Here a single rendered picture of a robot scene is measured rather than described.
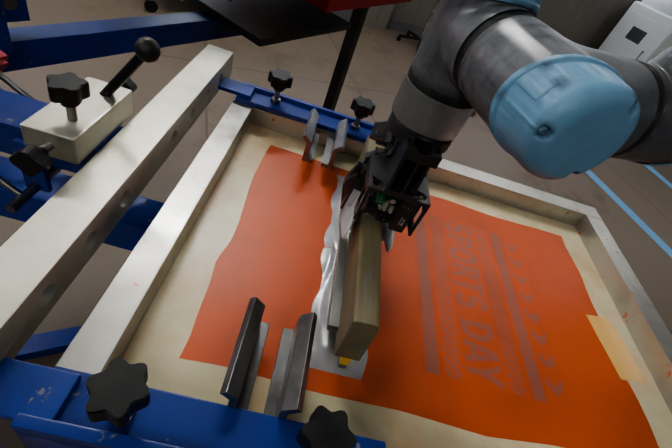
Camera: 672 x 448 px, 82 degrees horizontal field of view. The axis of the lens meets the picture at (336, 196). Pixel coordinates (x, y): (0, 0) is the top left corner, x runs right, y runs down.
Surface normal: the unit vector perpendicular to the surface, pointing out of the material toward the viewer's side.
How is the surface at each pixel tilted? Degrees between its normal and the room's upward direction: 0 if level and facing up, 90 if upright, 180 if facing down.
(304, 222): 0
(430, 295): 0
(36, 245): 0
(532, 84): 64
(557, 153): 90
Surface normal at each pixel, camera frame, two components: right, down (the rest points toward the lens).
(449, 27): -0.86, -0.19
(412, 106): -0.74, 0.27
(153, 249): 0.29, -0.71
